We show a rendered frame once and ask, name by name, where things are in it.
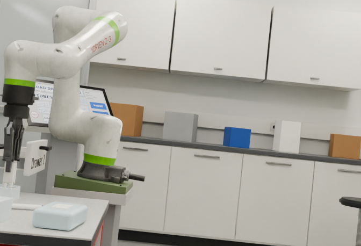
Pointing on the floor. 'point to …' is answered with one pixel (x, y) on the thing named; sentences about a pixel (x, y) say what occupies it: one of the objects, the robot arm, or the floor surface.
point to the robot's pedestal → (115, 203)
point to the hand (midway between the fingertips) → (9, 172)
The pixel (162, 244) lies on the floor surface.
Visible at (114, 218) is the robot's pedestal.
